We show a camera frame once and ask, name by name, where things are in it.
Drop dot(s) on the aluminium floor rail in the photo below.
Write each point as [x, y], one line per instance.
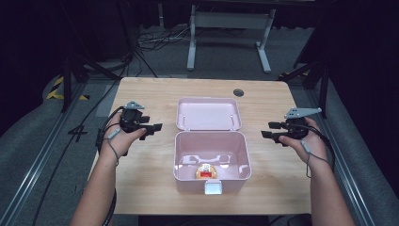
[345, 175]
[37, 166]

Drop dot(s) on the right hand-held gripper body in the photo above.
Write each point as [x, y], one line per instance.
[296, 129]

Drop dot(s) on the white metal table frame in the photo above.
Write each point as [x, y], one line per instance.
[230, 20]

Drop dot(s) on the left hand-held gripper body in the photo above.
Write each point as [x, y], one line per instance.
[129, 118]

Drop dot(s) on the black tripod stand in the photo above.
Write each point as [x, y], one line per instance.
[316, 78]
[76, 70]

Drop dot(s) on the pink plastic lidded box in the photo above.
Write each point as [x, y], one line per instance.
[210, 147]

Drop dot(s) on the yellow black floor tape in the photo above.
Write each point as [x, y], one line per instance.
[56, 92]

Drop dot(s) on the person's right hand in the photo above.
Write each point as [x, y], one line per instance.
[315, 147]

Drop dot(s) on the person's left hand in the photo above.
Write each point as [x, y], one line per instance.
[120, 141]

